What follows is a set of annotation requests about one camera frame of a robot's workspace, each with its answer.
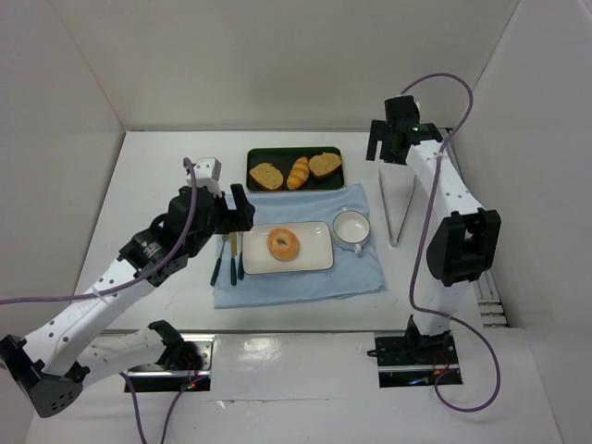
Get pink glazed donut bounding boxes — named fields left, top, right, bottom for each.
left=266, top=228, right=300, bottom=262

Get metal tongs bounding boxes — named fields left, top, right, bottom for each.
left=378, top=164, right=415, bottom=247

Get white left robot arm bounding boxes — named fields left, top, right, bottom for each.
left=24, top=131, right=385, bottom=376

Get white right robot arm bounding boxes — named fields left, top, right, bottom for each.
left=381, top=95, right=501, bottom=339

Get brown bread slice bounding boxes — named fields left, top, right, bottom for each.
left=309, top=153, right=342, bottom=179
left=249, top=163, right=284, bottom=191

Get golden bread roll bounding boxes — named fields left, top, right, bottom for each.
left=287, top=156, right=310, bottom=191

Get brown bread slice right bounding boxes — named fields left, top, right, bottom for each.
left=309, top=153, right=342, bottom=179

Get dark green tray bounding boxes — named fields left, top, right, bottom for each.
left=245, top=146, right=345, bottom=192

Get white rectangular plate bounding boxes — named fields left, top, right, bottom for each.
left=243, top=222, right=334, bottom=275

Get gold knife green handle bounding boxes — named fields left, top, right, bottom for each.
left=230, top=232, right=238, bottom=286

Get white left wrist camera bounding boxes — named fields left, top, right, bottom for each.
left=186, top=157, right=222, bottom=196

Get gold spoon green handle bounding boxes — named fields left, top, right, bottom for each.
left=237, top=232, right=244, bottom=280

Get white bowl with handles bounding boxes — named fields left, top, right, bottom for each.
left=332, top=207, right=371, bottom=255

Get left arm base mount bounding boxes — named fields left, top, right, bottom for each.
left=127, top=334, right=214, bottom=393

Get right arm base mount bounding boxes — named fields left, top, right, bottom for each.
left=366, top=336, right=463, bottom=389

